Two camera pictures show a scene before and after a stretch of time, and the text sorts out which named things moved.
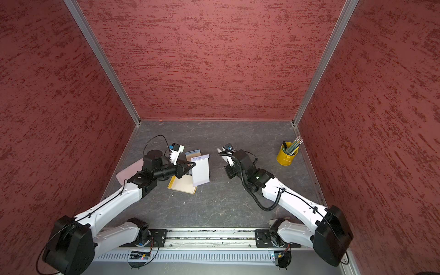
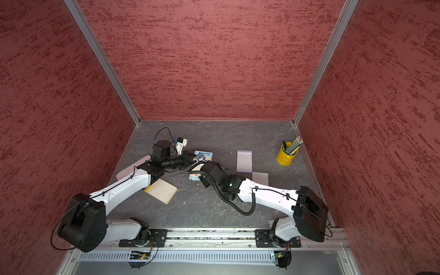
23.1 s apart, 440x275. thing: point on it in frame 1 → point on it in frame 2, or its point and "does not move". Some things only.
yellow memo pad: x=184 y=184 → x=162 y=190
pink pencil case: x=126 y=174 does not move
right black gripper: x=228 y=169 → x=205 y=180
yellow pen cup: x=287 y=151 does not move
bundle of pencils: x=293 y=146 does not move
